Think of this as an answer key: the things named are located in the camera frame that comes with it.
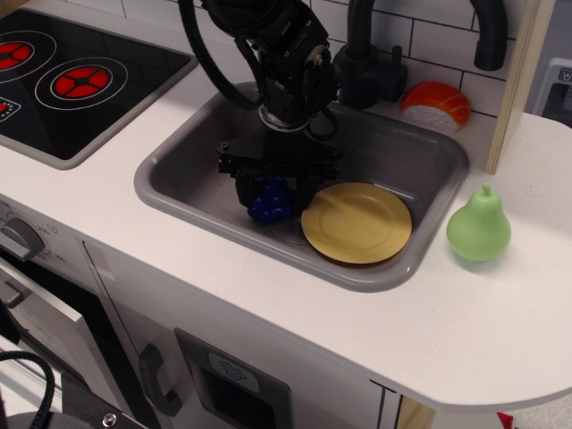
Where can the blue toy blueberries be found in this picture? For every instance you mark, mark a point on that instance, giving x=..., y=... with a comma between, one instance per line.
x=274, y=200

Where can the grey appliance in background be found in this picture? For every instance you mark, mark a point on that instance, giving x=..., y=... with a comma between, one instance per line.
x=553, y=99

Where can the grey ice dispenser panel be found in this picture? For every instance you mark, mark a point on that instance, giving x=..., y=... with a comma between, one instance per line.
x=235, y=391

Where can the dark grey toy faucet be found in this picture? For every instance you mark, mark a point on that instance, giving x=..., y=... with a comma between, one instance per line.
x=366, y=78

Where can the grey cabinet door handle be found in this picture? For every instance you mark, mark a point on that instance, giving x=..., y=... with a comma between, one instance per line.
x=150, y=363

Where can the black toy stovetop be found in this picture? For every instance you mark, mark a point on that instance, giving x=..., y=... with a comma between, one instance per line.
x=67, y=89

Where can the green toy pear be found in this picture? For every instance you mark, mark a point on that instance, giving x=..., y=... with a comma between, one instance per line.
x=480, y=231

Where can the wooden side panel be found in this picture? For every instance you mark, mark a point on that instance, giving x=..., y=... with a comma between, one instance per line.
x=522, y=68

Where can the grey oven knob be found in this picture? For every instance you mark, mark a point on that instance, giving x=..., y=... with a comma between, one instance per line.
x=20, y=240

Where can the white oven door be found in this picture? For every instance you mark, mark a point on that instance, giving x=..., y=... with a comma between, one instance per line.
x=50, y=326

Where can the salmon sushi toy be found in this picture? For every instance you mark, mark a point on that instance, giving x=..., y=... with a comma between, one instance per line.
x=436, y=104

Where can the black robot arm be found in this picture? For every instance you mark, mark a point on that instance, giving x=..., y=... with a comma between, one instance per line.
x=286, y=49

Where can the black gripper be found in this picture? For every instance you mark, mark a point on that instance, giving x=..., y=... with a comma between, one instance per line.
x=271, y=153

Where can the yellow toy plate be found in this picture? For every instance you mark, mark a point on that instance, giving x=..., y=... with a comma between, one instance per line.
x=357, y=223

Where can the grey toy sink basin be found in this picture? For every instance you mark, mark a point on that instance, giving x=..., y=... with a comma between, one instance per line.
x=423, y=168

